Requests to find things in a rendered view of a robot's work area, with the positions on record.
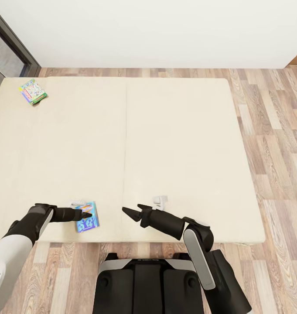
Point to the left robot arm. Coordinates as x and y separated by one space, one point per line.
17 244

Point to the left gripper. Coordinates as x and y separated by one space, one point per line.
71 214

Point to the board game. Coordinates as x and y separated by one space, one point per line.
88 223
32 91

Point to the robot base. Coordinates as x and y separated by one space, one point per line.
148 286

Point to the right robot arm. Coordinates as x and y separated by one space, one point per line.
222 290

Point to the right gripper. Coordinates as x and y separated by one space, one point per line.
150 217

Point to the bed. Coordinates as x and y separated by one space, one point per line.
121 142

